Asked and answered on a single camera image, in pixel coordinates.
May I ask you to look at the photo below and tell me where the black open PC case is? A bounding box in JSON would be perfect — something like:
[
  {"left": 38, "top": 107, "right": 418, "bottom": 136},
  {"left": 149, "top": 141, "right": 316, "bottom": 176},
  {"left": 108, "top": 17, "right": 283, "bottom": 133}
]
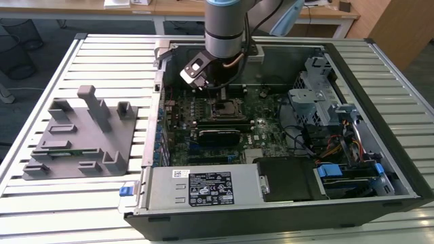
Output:
[{"left": 116, "top": 38, "right": 434, "bottom": 242}]

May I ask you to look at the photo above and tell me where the metal socket cover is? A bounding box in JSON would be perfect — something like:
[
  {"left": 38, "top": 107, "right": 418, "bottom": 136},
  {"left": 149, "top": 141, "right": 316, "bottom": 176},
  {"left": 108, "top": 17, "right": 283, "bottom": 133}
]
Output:
[{"left": 209, "top": 98, "right": 247, "bottom": 120}]

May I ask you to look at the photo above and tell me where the silver square CPU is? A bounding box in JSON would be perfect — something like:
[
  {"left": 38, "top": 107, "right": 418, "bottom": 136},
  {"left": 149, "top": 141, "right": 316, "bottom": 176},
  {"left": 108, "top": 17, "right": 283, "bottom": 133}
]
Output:
[{"left": 219, "top": 101, "right": 240, "bottom": 115}]

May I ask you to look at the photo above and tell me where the silver chipset heatsink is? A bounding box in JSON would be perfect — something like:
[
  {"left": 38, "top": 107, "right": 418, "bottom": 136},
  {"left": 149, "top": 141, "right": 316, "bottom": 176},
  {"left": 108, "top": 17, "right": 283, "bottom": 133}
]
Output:
[{"left": 244, "top": 149, "right": 264, "bottom": 163}]

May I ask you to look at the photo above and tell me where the orange yellow wire bundle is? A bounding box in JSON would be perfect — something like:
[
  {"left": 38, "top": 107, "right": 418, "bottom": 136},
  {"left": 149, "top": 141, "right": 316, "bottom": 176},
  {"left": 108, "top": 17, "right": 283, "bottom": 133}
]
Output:
[{"left": 315, "top": 134, "right": 366, "bottom": 164}]

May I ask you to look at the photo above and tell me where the silver metal drive cage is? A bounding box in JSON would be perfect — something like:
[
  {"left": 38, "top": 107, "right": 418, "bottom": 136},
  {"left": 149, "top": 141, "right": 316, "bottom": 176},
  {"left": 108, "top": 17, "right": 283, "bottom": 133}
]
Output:
[{"left": 287, "top": 57, "right": 343, "bottom": 128}]

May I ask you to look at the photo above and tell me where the grey plastic parts rack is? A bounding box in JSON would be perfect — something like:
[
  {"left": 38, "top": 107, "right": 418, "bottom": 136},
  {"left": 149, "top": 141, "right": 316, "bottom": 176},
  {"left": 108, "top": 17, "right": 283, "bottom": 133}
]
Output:
[{"left": 21, "top": 85, "right": 140, "bottom": 181}]

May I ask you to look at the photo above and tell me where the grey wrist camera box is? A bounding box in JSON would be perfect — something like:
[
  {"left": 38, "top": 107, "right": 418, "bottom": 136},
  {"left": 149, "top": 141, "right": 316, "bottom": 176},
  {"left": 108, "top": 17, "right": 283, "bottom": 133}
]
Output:
[{"left": 244, "top": 45, "right": 265, "bottom": 62}]

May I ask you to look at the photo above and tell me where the grey desk foot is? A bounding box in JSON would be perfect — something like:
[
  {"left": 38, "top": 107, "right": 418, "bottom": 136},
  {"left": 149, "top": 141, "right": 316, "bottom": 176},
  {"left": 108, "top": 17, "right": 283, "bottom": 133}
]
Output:
[{"left": 0, "top": 71, "right": 16, "bottom": 104}]

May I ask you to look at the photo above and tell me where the green RAM stick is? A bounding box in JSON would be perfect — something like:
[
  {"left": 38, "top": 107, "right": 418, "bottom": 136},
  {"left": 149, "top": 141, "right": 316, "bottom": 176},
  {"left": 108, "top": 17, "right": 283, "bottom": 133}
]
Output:
[{"left": 48, "top": 149, "right": 85, "bottom": 156}]

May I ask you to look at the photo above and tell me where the CPU socket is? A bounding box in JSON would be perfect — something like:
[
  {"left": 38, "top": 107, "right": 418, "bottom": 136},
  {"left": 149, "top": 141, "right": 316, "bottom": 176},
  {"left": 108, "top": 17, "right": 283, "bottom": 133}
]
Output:
[{"left": 208, "top": 97, "right": 248, "bottom": 121}]

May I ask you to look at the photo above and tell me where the black graphics card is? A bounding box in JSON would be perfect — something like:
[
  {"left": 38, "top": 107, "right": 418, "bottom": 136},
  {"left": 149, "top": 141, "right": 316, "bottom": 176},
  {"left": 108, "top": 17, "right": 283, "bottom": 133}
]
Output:
[{"left": 197, "top": 129, "right": 241, "bottom": 147}]

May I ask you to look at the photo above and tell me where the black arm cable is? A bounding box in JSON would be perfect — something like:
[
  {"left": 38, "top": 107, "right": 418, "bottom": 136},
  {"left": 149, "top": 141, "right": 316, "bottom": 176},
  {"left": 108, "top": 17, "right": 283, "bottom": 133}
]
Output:
[{"left": 208, "top": 0, "right": 287, "bottom": 90}]

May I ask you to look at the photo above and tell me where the blue disk carrier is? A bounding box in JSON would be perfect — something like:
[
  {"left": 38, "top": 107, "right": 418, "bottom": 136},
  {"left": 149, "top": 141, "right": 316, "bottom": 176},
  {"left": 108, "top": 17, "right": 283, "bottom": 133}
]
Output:
[{"left": 316, "top": 164, "right": 343, "bottom": 178}]

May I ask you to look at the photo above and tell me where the plain white box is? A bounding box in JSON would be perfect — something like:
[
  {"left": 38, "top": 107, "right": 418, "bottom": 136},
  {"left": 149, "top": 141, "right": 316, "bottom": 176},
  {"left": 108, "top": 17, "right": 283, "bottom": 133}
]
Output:
[{"left": 103, "top": 0, "right": 132, "bottom": 10}]

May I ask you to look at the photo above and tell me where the wooden cabinet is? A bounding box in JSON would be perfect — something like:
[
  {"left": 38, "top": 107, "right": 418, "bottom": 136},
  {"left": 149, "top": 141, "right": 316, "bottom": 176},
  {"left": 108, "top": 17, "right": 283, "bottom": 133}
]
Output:
[{"left": 344, "top": 0, "right": 434, "bottom": 73}]

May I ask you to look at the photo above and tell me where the long wooden desk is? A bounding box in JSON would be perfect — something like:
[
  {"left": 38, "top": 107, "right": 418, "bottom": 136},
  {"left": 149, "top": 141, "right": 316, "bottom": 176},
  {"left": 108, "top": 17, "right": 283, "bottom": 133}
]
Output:
[{"left": 0, "top": 0, "right": 360, "bottom": 39}]

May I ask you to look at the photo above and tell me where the black wire mesh bin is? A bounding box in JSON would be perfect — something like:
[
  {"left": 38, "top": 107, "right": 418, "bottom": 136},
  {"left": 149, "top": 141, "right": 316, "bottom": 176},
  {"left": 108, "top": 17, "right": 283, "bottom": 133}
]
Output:
[
  {"left": 0, "top": 35, "right": 37, "bottom": 81},
  {"left": 0, "top": 19, "right": 45, "bottom": 50}
]

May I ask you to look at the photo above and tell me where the black expansion slot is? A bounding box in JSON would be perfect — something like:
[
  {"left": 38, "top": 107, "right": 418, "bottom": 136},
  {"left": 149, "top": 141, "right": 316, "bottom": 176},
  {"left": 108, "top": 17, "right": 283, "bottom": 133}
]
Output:
[{"left": 188, "top": 155, "right": 235, "bottom": 164}]

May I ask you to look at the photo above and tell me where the black drive connector block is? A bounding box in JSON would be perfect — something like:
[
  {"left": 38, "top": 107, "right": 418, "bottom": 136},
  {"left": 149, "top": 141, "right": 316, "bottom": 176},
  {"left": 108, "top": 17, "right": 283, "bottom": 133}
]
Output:
[{"left": 303, "top": 124, "right": 331, "bottom": 153}]

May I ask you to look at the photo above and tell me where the silver power supply unit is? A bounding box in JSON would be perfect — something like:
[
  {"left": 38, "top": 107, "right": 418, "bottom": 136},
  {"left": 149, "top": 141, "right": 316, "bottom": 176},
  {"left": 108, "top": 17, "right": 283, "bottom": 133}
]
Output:
[{"left": 135, "top": 164, "right": 268, "bottom": 211}]

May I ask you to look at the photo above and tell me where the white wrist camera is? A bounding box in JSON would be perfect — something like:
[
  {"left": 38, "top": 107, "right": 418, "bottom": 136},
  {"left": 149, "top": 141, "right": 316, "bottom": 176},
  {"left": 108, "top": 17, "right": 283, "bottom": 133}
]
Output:
[{"left": 179, "top": 49, "right": 217, "bottom": 89}]

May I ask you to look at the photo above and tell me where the green motherboard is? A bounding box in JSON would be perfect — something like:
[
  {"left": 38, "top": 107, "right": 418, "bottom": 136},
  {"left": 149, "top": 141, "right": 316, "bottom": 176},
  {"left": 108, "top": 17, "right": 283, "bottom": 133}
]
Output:
[{"left": 161, "top": 86, "right": 305, "bottom": 168}]

